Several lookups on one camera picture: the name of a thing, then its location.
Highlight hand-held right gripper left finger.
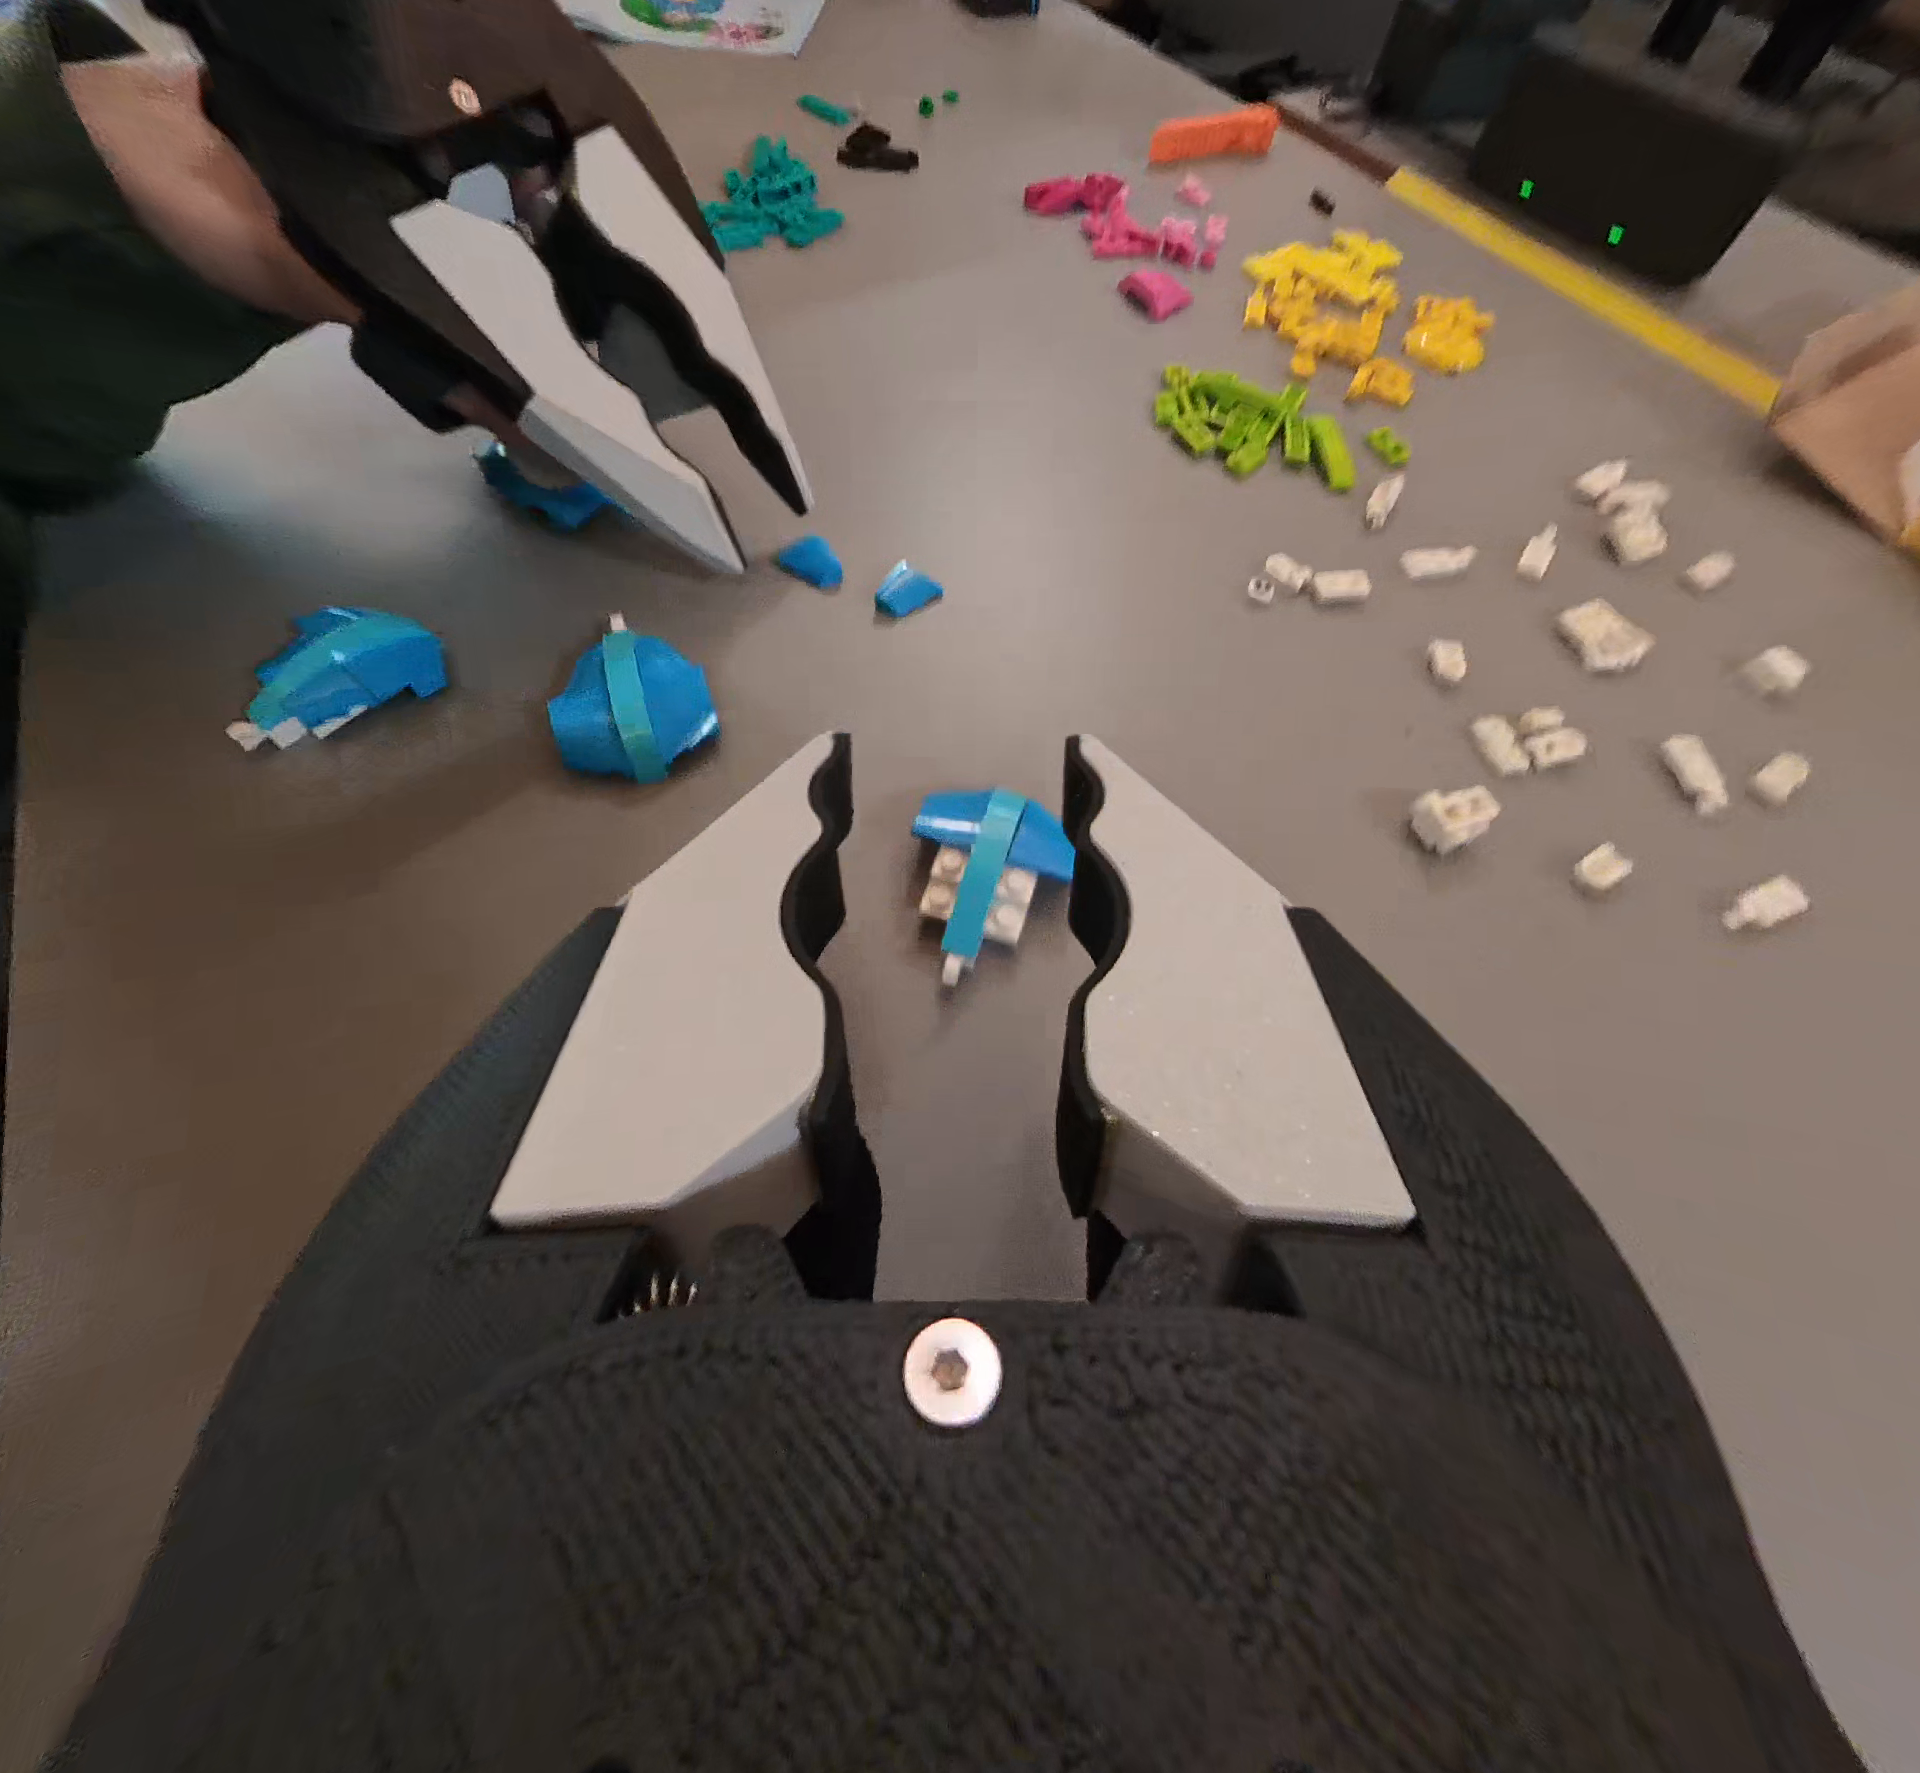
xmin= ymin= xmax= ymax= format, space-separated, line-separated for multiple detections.
xmin=489 ymin=730 xmax=882 ymax=1300

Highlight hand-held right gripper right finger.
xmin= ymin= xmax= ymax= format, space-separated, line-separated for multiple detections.
xmin=1057 ymin=733 xmax=1419 ymax=1300

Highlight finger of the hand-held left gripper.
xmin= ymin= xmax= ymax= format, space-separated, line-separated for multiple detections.
xmin=531 ymin=120 xmax=813 ymax=518
xmin=387 ymin=197 xmax=748 ymax=579

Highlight blue curved lego assembly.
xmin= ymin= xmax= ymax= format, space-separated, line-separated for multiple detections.
xmin=474 ymin=441 xmax=635 ymax=536

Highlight blue lego assembly white base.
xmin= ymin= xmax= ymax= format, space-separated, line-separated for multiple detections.
xmin=908 ymin=786 xmax=1078 ymax=989

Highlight person's left forearm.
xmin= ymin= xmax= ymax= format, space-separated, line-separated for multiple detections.
xmin=0 ymin=0 xmax=308 ymax=514

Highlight pile of teal lego pieces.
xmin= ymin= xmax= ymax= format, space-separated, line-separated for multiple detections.
xmin=698 ymin=131 xmax=845 ymax=256

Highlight blue lego dome light stripe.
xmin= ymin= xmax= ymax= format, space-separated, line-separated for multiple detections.
xmin=547 ymin=616 xmax=721 ymax=786

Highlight blue lego assembly white studs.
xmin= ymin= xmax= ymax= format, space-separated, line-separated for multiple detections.
xmin=223 ymin=608 xmax=448 ymax=753

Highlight pile of pink lego pieces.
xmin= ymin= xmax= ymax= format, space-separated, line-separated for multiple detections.
xmin=1021 ymin=170 xmax=1231 ymax=323

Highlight scattered white lego pieces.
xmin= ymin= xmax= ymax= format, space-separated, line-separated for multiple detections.
xmin=1244 ymin=456 xmax=1819 ymax=934

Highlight pile of green lego pieces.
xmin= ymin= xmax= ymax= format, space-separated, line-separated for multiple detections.
xmin=1151 ymin=361 xmax=1412 ymax=494

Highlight pile of yellow lego pieces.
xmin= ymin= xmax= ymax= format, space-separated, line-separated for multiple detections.
xmin=1241 ymin=231 xmax=1495 ymax=408

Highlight person's left hand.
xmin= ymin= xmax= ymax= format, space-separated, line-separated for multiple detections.
xmin=66 ymin=61 xmax=366 ymax=324

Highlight orange brick separator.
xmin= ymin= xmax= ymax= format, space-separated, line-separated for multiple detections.
xmin=1144 ymin=102 xmax=1281 ymax=167

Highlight yellow tape strip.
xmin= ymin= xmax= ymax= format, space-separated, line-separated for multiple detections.
xmin=1385 ymin=167 xmax=1783 ymax=420

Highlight cardboard box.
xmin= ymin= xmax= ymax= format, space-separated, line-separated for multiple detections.
xmin=1768 ymin=285 xmax=1920 ymax=547

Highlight black case with green lights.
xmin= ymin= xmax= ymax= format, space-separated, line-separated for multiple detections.
xmin=1472 ymin=28 xmax=1803 ymax=290

